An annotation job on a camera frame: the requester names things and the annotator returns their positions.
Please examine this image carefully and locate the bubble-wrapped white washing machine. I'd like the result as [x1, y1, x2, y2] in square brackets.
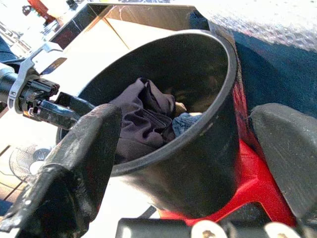
[195, 0, 317, 50]

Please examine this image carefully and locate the black plastic bucket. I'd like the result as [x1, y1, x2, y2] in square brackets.
[55, 28, 242, 219]

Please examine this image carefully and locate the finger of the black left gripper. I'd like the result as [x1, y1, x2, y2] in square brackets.
[28, 99, 82, 131]
[55, 91, 96, 116]

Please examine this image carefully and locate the plain black t-shirt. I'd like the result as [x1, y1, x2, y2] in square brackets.
[108, 76, 176, 164]

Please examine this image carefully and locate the blue denim jeans brass button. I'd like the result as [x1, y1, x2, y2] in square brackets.
[172, 111, 206, 138]

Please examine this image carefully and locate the small red appliance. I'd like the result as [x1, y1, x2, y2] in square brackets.
[27, 0, 57, 25]

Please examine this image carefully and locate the white standing fan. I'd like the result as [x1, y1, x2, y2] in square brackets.
[8, 143, 54, 184]

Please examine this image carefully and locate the dark blue denim garment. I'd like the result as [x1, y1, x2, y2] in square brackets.
[189, 11, 317, 149]

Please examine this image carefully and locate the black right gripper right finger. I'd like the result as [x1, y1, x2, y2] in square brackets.
[247, 103, 317, 224]

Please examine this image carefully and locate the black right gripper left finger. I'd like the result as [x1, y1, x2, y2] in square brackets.
[0, 103, 123, 238]

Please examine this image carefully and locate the brown cloth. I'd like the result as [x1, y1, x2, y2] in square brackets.
[173, 100, 189, 115]

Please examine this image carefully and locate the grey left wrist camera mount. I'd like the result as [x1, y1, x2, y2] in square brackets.
[7, 42, 64, 112]

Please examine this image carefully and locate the wooden base cabinet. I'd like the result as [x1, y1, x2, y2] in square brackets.
[61, 17, 189, 82]

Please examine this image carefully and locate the red plastic stool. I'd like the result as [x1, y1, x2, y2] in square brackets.
[158, 138, 298, 228]

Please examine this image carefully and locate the dark marble countertop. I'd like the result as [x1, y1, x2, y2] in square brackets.
[49, 2, 199, 50]

